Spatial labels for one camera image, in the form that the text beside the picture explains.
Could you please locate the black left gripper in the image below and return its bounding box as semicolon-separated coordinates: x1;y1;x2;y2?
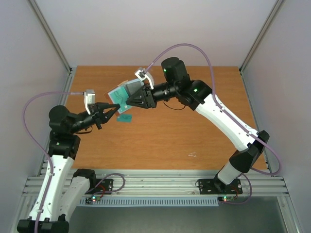
69;102;120;134

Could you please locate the teal credit card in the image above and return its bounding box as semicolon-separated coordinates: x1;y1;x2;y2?
117;114;133;123
108;86;132;114

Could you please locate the brown leather card holder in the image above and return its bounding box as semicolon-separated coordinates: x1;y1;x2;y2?
104;79;144;115

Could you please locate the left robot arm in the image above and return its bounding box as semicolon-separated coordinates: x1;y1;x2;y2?
17;102;120;233

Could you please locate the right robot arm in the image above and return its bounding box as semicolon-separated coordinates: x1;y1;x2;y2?
126;57;270;193

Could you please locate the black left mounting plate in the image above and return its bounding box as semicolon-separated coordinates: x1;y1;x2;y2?
86;179;114;195

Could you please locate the black mounting plate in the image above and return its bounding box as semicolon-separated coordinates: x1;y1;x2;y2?
195;179;243;195
86;179;114;195

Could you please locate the left controller board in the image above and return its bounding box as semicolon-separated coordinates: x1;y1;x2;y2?
85;196;101;204

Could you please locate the controller board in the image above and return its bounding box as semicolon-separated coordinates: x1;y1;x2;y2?
218;196;237;203
85;196;101;204

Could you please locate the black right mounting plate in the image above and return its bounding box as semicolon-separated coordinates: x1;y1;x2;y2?
195;179;243;195

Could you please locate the right controller board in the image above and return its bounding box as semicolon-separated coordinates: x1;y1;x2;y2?
218;196;237;203

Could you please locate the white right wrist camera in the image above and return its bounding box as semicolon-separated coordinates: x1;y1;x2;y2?
135;67;155;89

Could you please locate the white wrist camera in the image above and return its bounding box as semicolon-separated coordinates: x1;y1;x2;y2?
83;89;95;115
135;67;155;89

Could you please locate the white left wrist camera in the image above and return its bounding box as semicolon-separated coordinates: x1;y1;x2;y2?
83;89;95;115

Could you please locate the aluminium frame post left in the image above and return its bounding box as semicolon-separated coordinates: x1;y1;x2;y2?
27;0;73;73

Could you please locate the aluminium frame post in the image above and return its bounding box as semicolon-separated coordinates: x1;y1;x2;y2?
239;0;285;75
27;0;73;73

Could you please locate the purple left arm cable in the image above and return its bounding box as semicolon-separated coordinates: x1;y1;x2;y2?
22;91;86;233

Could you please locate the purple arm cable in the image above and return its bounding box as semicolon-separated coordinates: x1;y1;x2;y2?
22;91;86;233
145;43;282;206

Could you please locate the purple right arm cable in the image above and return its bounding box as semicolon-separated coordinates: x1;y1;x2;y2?
145;43;282;206

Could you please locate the grey slotted cable duct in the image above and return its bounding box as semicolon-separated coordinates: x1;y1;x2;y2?
77;197;219;208

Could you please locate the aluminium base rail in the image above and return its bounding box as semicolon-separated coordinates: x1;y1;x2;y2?
23;169;290;197

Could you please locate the aluminium frame post right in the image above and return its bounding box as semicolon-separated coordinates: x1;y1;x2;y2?
239;0;285;75

